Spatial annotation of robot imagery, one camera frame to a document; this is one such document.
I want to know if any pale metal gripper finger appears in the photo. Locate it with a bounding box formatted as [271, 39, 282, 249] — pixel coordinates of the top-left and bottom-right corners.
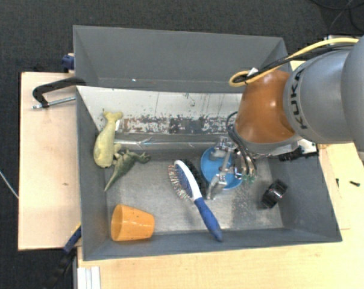
[210, 137, 230, 162]
[206, 171, 230, 200]

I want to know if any black cylinder on white bracket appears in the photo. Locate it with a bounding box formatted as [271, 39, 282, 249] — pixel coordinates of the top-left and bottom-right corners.
[278, 139, 320, 163]

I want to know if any yellow toy whale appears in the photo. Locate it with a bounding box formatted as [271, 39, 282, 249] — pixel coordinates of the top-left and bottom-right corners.
[93, 110, 124, 169]

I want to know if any grey metal bin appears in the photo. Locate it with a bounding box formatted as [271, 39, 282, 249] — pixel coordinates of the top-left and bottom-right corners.
[72, 25, 343, 261]

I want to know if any orange plastic cup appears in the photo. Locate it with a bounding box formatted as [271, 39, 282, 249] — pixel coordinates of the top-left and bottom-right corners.
[110, 204, 156, 242]

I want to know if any pale wood board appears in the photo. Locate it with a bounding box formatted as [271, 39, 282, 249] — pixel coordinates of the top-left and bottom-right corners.
[17, 72, 83, 251]

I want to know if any black round object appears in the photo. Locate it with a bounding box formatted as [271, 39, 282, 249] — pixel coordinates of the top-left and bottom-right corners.
[260, 179, 289, 210]

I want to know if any blue and white hairbrush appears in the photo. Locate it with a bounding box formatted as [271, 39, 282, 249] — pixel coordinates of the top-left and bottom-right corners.
[167, 159, 224, 243]

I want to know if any green toy dinosaur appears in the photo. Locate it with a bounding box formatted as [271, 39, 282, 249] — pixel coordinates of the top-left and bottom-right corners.
[104, 149, 152, 193]

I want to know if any blue round lid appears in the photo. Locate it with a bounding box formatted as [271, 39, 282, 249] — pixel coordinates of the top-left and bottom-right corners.
[199, 146, 245, 191]

